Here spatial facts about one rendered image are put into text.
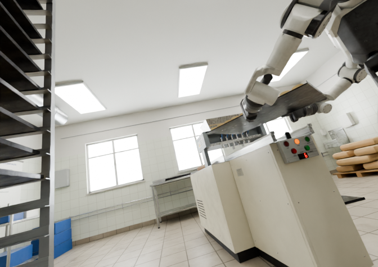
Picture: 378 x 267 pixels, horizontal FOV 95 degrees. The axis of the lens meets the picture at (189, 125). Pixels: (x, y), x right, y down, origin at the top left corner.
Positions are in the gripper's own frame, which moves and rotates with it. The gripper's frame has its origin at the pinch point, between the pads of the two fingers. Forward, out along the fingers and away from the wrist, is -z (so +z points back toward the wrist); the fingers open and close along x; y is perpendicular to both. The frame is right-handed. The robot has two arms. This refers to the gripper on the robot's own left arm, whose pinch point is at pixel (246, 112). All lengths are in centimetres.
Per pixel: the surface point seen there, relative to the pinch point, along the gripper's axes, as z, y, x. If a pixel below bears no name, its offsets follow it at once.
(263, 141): -30.6, -15.3, -12.7
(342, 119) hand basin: -384, -376, 37
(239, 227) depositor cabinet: -89, 8, -74
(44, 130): 28, 84, 4
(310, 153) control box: -27, -38, -27
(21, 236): 27, 91, -31
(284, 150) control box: -22.8, -22.3, -21.9
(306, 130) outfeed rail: -31, -45, -12
